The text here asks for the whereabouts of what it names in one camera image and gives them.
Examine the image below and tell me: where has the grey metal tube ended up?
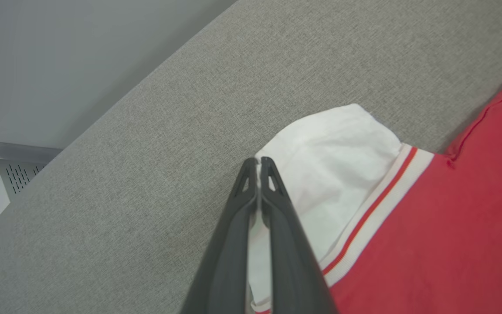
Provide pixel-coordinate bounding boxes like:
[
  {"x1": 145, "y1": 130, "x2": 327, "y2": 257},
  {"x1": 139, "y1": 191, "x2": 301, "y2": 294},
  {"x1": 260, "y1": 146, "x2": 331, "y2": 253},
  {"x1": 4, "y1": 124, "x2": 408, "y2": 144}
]
[{"x1": 0, "y1": 142, "x2": 63, "y2": 166}]

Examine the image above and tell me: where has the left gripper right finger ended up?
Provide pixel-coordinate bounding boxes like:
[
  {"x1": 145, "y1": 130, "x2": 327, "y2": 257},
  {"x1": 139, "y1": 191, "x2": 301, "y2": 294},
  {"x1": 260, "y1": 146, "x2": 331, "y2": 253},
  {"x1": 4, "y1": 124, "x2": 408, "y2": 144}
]
[{"x1": 259, "y1": 156, "x2": 339, "y2": 314}]

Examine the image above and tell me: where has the grey fabric sofa cushion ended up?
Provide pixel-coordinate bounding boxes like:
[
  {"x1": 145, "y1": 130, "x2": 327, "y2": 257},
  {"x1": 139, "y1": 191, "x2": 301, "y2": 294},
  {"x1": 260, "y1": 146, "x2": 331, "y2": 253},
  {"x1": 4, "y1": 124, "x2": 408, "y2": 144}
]
[{"x1": 0, "y1": 0, "x2": 502, "y2": 314}]

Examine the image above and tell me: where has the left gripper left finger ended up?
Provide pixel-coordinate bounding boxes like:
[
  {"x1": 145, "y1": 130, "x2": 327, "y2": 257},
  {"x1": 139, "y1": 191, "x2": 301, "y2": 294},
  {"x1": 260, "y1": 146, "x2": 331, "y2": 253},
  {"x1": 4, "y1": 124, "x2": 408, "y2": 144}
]
[{"x1": 180, "y1": 157, "x2": 261, "y2": 314}]

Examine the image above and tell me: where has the red white basketball jersey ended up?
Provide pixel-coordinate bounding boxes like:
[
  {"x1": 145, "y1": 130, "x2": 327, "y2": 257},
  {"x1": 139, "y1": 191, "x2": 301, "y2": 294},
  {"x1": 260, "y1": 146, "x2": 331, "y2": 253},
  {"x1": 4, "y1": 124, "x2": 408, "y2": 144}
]
[{"x1": 247, "y1": 61, "x2": 502, "y2": 314}]

